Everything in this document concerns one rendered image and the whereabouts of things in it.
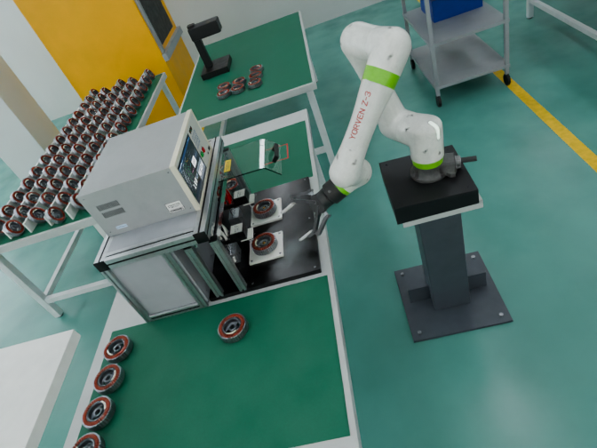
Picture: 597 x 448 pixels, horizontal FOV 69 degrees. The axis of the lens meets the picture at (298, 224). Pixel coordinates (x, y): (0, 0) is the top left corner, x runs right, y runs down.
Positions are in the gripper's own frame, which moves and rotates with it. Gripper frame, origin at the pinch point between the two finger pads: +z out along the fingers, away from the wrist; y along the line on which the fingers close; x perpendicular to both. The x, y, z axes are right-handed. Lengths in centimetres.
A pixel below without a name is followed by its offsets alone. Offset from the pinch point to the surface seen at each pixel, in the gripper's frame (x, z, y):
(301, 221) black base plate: -14.4, 3.0, 1.7
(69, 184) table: -34, 137, 125
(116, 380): 53, 68, -14
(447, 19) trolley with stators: -238, -106, 101
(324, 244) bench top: -7.2, -3.4, -13.3
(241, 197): -5.3, 16.6, 25.8
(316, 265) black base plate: 4.8, -0.9, -19.4
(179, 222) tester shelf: 35.5, 20.0, 20.2
